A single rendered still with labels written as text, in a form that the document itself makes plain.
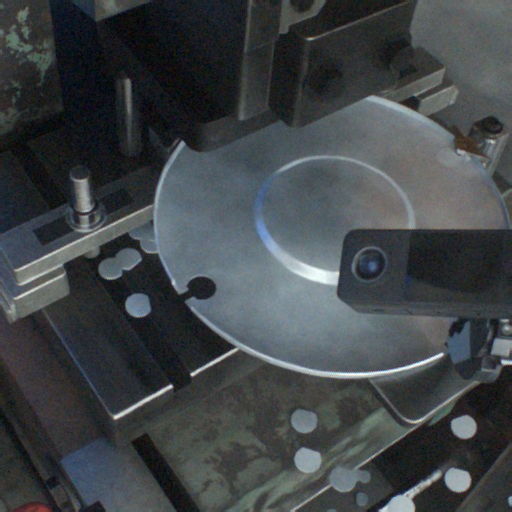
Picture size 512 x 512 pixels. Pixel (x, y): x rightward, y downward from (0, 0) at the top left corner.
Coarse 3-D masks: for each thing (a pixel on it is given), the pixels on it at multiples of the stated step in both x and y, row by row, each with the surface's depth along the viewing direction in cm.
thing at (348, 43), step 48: (288, 0) 50; (336, 0) 54; (384, 0) 54; (192, 48) 59; (288, 48) 53; (336, 48) 54; (384, 48) 57; (240, 96) 57; (288, 96) 56; (336, 96) 55
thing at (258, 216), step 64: (320, 128) 74; (384, 128) 75; (192, 192) 69; (256, 192) 69; (320, 192) 69; (384, 192) 69; (448, 192) 71; (192, 256) 65; (256, 256) 65; (320, 256) 65; (256, 320) 62; (320, 320) 62; (384, 320) 63; (448, 320) 63
